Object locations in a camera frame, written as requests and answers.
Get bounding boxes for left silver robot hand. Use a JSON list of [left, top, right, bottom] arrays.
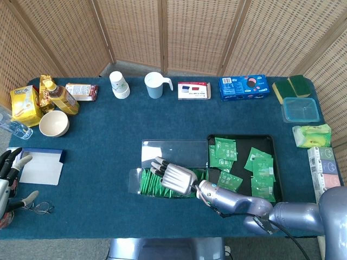
[[0, 147, 40, 219]]

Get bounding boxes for clear box of green sachets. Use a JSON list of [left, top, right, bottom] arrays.
[[127, 139, 221, 200]]

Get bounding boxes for white blue flat box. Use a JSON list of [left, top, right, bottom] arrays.
[[18, 147, 66, 186]]

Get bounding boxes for yellow carton box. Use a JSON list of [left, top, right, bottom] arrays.
[[10, 85, 44, 128]]

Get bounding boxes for yellow iced tea bottle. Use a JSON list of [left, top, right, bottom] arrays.
[[44, 80, 80, 116]]

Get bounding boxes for white card box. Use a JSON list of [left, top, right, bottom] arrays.
[[177, 82, 211, 100]]

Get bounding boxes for blue cookie box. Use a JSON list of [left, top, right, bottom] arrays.
[[218, 75, 271, 102]]

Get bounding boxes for red package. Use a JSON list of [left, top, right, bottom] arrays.
[[0, 211, 15, 230]]

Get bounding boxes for thin-framed eyeglasses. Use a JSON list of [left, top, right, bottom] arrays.
[[21, 201, 55, 216]]

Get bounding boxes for clear plastic water bottle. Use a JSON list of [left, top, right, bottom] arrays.
[[0, 107, 34, 141]]

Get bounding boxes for cream bowl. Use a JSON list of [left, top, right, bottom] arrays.
[[39, 110, 70, 138]]

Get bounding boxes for gold foil packet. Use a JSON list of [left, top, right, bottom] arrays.
[[39, 75, 56, 113]]

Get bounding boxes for blue carpet table cover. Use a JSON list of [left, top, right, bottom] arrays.
[[0, 76, 347, 241]]

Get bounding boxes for white brown biscuit package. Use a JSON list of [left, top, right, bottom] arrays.
[[65, 83, 99, 102]]

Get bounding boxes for white paper cup stack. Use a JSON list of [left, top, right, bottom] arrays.
[[109, 70, 131, 100]]

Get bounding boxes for blue-grey robot torso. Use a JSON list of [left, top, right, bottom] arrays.
[[108, 237, 226, 260]]

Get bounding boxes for light blue mug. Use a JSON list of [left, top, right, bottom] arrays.
[[144, 71, 174, 99]]

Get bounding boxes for wicker folding screen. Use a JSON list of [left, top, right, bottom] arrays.
[[0, 0, 347, 190]]

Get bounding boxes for black plastic tray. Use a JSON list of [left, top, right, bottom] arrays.
[[207, 134, 285, 204]]

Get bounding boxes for yellow green sponge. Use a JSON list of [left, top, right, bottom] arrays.
[[272, 80, 298, 105], [287, 75, 312, 98]]

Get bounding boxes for clear blue-rimmed food container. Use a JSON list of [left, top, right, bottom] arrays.
[[280, 96, 320, 124]]

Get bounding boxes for green wet wipe pack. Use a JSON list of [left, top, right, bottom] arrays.
[[292, 123, 332, 149]]

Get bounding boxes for pastel tissue multipack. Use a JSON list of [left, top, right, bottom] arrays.
[[307, 147, 342, 200]]

